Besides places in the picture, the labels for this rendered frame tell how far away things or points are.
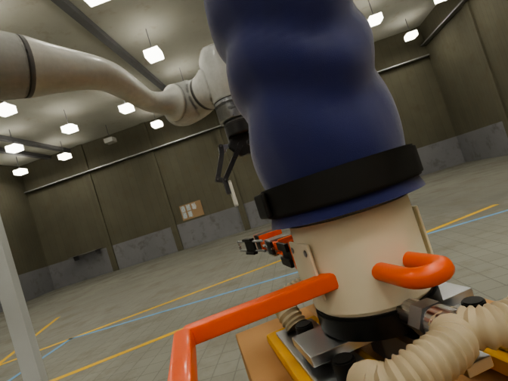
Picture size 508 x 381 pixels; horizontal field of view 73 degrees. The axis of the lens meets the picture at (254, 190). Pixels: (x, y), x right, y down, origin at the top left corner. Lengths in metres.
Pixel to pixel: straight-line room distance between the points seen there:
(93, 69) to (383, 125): 0.51
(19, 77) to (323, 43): 0.46
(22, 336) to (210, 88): 2.88
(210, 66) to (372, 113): 0.57
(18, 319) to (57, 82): 2.90
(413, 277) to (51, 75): 0.60
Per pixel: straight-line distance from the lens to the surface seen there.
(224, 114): 0.89
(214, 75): 0.91
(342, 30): 0.47
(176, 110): 0.98
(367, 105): 0.44
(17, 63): 0.65
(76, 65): 0.70
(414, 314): 0.43
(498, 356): 0.48
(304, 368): 0.51
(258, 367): 0.64
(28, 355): 3.49
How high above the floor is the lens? 1.21
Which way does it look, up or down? 2 degrees up
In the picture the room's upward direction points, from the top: 18 degrees counter-clockwise
